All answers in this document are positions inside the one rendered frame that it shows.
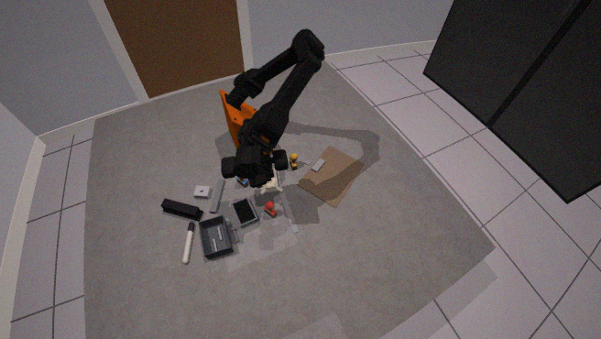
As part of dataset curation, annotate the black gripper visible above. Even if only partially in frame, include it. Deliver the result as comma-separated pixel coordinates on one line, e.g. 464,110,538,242
221,149,289,179

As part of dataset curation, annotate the red rubber stamp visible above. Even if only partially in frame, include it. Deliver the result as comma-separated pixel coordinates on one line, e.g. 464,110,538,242
264,202,277,218

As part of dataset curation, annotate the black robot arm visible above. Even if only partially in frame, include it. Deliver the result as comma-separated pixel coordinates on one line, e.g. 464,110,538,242
224,29,325,188

